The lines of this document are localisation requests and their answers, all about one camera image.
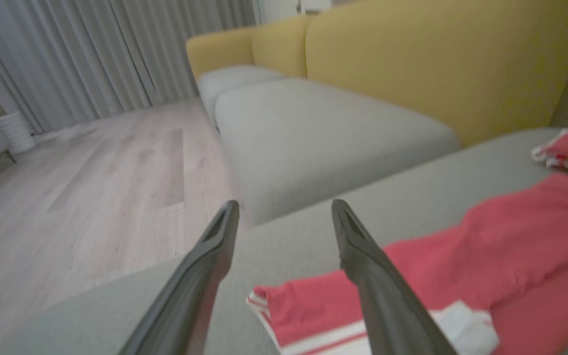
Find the wide grey sofa seat cushion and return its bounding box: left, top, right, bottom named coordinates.
left=214, top=78, right=461, bottom=228

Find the red jersey with white trim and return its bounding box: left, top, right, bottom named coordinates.
left=246, top=173, right=568, bottom=355

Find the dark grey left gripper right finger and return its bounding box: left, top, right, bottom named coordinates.
left=331, top=199, right=460, bottom=355

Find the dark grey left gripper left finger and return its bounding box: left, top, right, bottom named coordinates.
left=119, top=200, right=241, bottom=355

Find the yellow sofa armrest end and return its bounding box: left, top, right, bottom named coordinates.
left=185, top=27, right=256, bottom=82

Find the grey pleated curtain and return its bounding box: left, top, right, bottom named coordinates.
left=0, top=0, right=258, bottom=135

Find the narrow yellow sofa backrest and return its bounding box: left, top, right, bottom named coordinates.
left=250, top=14, right=315, bottom=79

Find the white ribbed plant pot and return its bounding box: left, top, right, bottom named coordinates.
left=0, top=110, right=37, bottom=155

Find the narrow grey sofa seat cushion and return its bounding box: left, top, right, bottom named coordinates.
left=197, top=65, right=290, bottom=127

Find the wide yellow sofa backrest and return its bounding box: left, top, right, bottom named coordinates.
left=305, top=0, right=568, bottom=148

